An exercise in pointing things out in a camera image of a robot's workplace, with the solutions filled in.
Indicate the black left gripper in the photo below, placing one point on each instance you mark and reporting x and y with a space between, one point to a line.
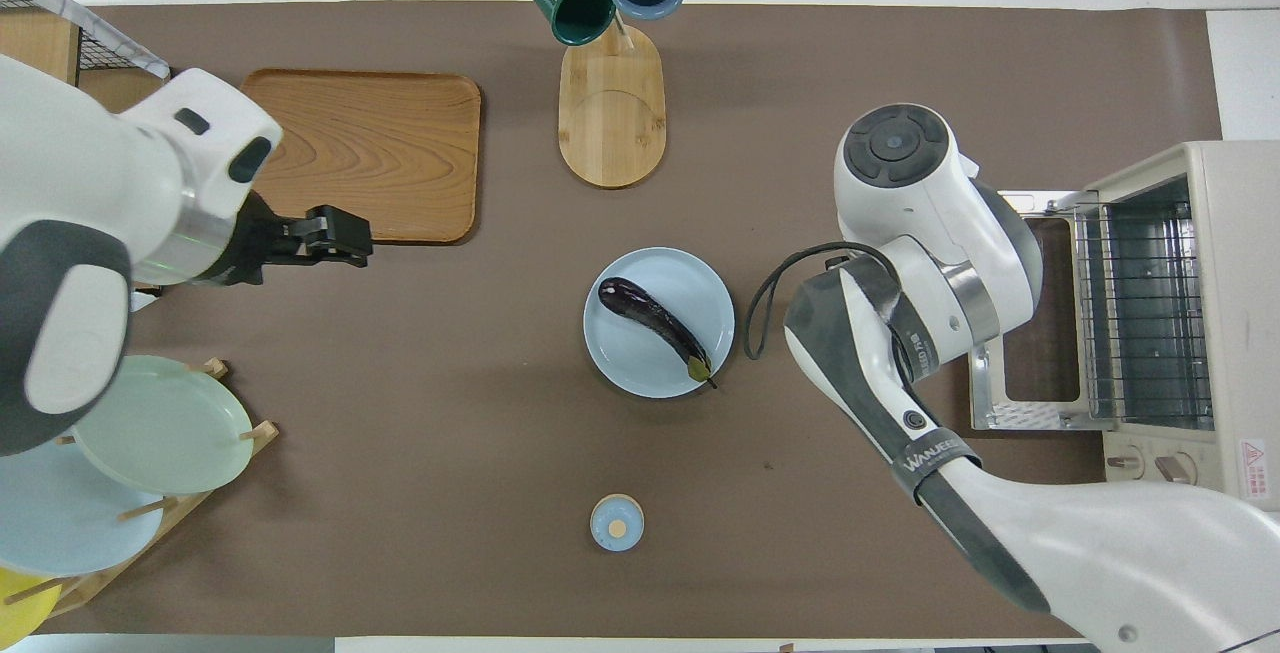
255 243

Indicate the dark purple eggplant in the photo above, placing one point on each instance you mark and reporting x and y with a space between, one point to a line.
650 313

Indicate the light blue round plate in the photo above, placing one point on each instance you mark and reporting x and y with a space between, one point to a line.
640 358

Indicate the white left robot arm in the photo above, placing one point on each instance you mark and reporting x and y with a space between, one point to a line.
90 183

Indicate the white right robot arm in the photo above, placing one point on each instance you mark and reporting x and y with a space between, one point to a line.
920 223

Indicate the silver oven knob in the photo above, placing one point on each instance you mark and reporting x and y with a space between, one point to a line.
1175 468
1125 461

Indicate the beige toaster oven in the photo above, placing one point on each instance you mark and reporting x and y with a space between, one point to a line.
1245 313

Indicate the rectangular wooden tray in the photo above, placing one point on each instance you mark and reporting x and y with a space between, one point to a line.
390 143

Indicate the wooden plate rack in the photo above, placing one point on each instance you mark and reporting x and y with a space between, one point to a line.
265 433

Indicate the pale green plate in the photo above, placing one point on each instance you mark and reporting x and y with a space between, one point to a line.
170 433

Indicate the brown table mat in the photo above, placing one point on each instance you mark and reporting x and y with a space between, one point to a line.
500 433

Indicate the wooden mug tree stand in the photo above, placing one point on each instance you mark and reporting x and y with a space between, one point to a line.
610 123

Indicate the pale blue racked plate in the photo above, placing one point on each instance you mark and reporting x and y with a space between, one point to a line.
70 533

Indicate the yellow plate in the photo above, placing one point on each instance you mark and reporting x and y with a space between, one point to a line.
20 613

